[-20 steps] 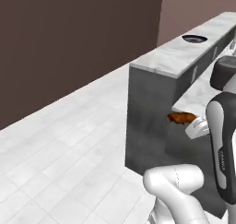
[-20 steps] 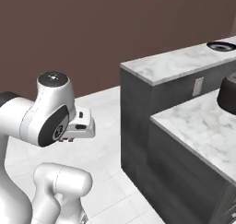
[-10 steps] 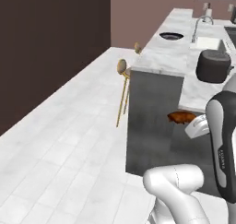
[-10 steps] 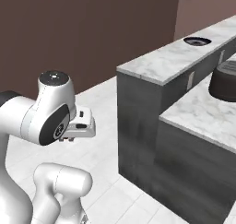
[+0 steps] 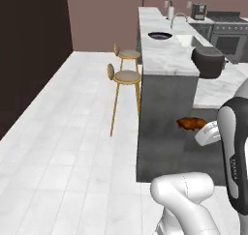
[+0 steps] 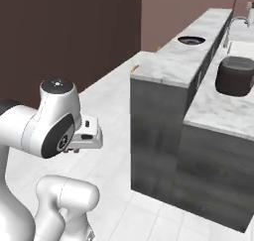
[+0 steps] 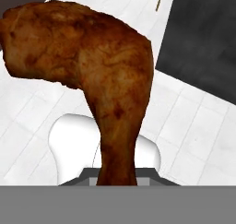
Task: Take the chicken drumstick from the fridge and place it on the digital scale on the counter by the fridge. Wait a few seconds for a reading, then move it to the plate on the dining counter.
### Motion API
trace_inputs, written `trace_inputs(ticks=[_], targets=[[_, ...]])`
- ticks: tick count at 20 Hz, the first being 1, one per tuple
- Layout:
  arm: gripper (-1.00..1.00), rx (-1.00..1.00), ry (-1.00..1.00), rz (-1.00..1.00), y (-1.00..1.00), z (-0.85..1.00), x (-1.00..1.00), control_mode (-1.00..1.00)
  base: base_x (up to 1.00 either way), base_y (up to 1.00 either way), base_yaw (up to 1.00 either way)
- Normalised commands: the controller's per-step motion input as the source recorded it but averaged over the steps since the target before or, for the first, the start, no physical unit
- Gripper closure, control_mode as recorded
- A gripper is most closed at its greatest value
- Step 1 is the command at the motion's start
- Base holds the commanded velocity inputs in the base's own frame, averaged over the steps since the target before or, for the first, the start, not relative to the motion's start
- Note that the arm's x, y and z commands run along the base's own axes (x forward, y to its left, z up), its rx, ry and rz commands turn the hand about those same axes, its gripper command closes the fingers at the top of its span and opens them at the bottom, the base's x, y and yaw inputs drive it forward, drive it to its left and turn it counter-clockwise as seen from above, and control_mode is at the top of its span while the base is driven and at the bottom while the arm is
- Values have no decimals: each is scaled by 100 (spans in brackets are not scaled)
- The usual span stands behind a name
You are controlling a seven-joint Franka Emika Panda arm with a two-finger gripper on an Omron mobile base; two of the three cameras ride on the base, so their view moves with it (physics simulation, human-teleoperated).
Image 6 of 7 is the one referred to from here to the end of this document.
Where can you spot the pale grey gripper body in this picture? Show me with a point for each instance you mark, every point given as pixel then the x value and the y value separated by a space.
pixel 89 142

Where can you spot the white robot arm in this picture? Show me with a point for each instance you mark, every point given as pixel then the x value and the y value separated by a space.
pixel 49 126

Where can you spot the grey island counter cabinet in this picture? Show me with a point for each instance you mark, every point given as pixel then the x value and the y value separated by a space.
pixel 158 136

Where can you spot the dark round plate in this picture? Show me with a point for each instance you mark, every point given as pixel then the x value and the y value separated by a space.
pixel 191 40

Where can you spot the small yellow object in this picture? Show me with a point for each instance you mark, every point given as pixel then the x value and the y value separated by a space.
pixel 134 68
pixel 158 48

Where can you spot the dark grey toaster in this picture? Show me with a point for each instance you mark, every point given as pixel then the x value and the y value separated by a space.
pixel 235 76

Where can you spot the silver curved tap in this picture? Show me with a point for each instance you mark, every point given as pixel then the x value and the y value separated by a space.
pixel 235 20

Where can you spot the white and black bottle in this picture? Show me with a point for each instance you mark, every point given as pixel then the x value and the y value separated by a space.
pixel 250 15

